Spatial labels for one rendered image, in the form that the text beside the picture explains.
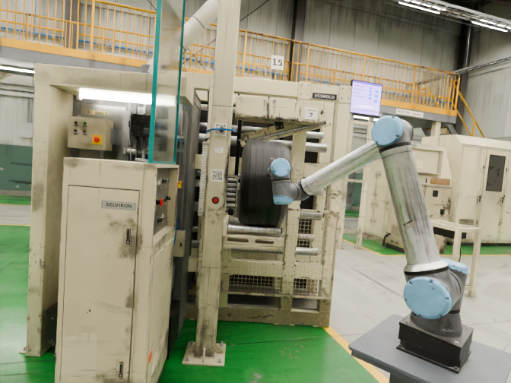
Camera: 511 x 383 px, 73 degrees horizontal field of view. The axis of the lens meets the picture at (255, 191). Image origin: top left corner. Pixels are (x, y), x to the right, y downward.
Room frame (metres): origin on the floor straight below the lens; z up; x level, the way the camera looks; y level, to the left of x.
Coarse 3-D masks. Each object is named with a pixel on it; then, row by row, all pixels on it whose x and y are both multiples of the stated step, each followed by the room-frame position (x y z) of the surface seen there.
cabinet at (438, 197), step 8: (424, 184) 5.98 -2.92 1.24; (432, 184) 6.03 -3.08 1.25; (424, 192) 5.99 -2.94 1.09; (432, 192) 6.04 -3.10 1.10; (440, 192) 6.10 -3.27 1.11; (448, 192) 6.15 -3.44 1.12; (432, 200) 6.05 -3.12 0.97; (440, 200) 6.11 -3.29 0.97; (448, 200) 6.16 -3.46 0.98; (392, 208) 6.32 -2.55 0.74; (432, 208) 6.06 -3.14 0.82; (440, 208) 6.11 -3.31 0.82; (448, 208) 6.16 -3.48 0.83; (392, 216) 6.30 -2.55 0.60; (432, 216) 6.06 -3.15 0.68; (440, 216) 6.12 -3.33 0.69; (448, 216) 6.17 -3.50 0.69; (392, 224) 6.28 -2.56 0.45; (392, 232) 6.26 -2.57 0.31; (392, 240) 6.23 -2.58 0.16; (400, 240) 6.05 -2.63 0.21; (392, 248) 6.23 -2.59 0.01; (400, 248) 6.05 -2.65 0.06; (440, 248) 6.15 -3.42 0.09
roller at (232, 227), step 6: (228, 228) 2.11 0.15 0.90; (234, 228) 2.11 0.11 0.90; (240, 228) 2.12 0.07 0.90; (246, 228) 2.12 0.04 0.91; (252, 228) 2.12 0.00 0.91; (258, 228) 2.12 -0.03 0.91; (264, 228) 2.13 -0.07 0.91; (270, 228) 2.13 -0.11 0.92; (276, 228) 2.14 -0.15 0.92; (276, 234) 2.14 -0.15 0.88
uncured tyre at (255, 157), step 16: (256, 144) 2.13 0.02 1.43; (272, 144) 2.15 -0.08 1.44; (256, 160) 2.03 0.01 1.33; (272, 160) 2.04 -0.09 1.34; (288, 160) 2.08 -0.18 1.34; (240, 176) 2.08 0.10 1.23; (256, 176) 2.00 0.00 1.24; (240, 192) 2.04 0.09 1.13; (256, 192) 1.99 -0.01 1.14; (272, 192) 2.00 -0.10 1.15; (240, 208) 2.07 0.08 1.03; (256, 208) 2.03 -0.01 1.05; (272, 208) 2.03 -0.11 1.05; (256, 224) 2.13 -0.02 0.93; (272, 224) 2.12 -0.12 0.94
